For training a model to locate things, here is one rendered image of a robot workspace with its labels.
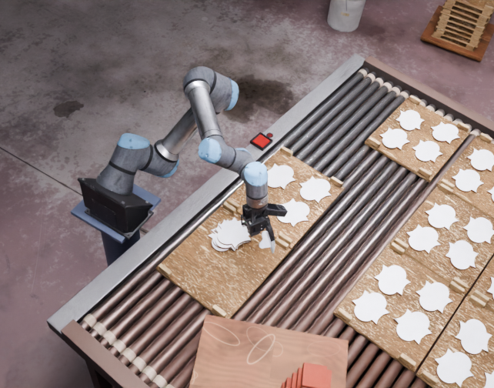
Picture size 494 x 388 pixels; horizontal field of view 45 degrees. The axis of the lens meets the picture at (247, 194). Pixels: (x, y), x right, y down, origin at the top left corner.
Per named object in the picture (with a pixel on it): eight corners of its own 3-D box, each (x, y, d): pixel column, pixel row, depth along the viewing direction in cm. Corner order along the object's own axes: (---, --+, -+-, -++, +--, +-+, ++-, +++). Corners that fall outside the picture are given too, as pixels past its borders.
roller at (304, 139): (87, 336, 217) (85, 329, 213) (368, 76, 318) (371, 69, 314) (96, 344, 216) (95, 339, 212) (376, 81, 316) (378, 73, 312)
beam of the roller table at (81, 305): (48, 327, 220) (45, 319, 215) (352, 61, 327) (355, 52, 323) (64, 341, 217) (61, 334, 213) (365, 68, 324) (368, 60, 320)
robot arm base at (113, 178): (88, 177, 241) (98, 155, 239) (111, 180, 255) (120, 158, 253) (116, 195, 235) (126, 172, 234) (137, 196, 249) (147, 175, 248)
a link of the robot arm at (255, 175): (260, 156, 202) (272, 171, 196) (262, 181, 209) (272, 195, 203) (239, 163, 200) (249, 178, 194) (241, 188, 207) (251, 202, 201)
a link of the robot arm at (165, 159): (131, 155, 253) (209, 61, 228) (161, 165, 263) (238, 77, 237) (136, 175, 246) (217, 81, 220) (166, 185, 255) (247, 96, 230)
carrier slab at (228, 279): (155, 269, 231) (155, 267, 230) (222, 205, 252) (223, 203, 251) (225, 323, 219) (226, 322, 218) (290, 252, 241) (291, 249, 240)
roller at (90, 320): (78, 327, 219) (75, 321, 215) (360, 71, 319) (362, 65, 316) (87, 336, 217) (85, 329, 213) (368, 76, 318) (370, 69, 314)
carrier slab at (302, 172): (223, 204, 253) (223, 202, 251) (279, 150, 274) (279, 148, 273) (291, 249, 241) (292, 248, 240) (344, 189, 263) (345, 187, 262)
